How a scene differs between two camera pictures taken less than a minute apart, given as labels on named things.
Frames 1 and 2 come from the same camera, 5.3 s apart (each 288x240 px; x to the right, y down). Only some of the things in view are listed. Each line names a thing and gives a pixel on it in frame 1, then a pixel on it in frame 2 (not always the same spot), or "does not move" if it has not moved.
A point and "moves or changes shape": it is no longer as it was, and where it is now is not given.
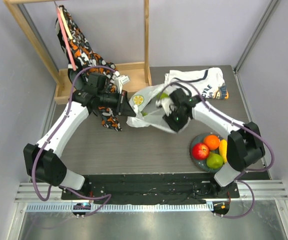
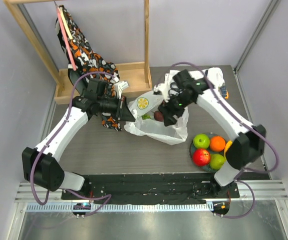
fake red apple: [200, 151] moves or changes shape
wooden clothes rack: [135, 77] does not move
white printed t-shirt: [209, 82] does not move
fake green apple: [164, 95] moves or changes shape
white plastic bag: [148, 113] moves or changes shape
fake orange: [212, 141] moves or changes shape
